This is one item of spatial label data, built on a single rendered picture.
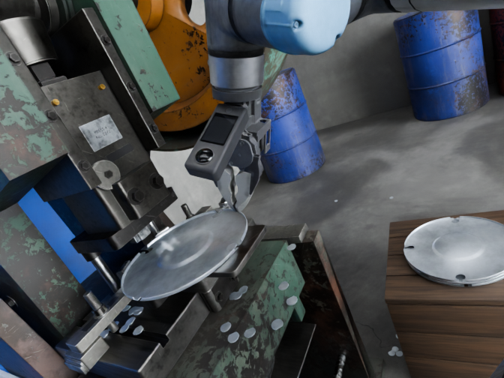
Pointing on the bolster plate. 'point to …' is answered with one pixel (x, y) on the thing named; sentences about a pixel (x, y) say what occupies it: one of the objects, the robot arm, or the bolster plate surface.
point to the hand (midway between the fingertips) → (235, 208)
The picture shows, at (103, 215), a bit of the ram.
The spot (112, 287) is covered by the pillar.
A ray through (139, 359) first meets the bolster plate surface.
